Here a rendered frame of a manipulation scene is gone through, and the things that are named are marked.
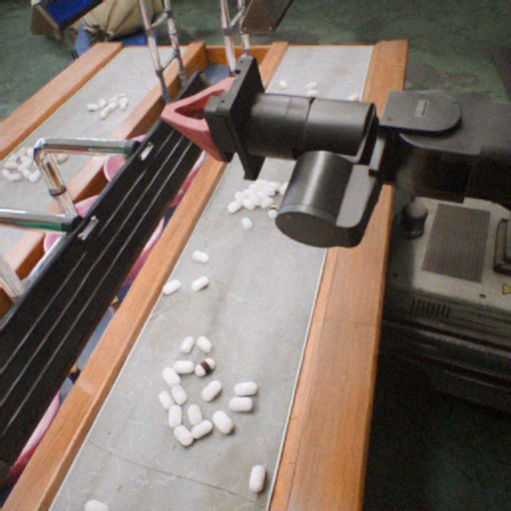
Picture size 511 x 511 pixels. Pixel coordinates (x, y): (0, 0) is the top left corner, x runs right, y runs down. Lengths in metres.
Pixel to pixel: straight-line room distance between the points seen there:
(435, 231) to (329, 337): 0.72
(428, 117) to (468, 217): 1.14
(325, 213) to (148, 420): 0.53
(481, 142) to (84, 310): 0.39
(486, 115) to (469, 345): 1.02
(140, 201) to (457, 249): 1.00
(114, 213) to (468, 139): 0.37
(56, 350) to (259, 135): 0.27
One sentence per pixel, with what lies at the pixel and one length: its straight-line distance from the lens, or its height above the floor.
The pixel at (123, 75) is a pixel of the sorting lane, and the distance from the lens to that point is 1.88.
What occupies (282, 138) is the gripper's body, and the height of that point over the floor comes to 1.21.
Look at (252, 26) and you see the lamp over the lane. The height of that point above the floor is 1.05.
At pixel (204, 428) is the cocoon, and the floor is 0.76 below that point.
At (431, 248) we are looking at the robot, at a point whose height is 0.48.
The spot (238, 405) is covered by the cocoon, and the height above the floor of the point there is 0.76.
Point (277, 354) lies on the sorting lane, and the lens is 0.81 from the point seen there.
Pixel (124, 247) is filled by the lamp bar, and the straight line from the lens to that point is 0.55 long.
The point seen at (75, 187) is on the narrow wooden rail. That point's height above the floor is 0.76.
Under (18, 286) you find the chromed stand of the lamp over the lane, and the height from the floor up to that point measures 0.98.
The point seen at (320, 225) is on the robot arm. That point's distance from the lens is 0.36.
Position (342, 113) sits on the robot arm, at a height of 1.23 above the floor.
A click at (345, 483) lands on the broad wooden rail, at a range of 0.69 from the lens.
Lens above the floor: 1.42
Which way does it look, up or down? 45 degrees down
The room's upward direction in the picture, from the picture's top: 9 degrees counter-clockwise
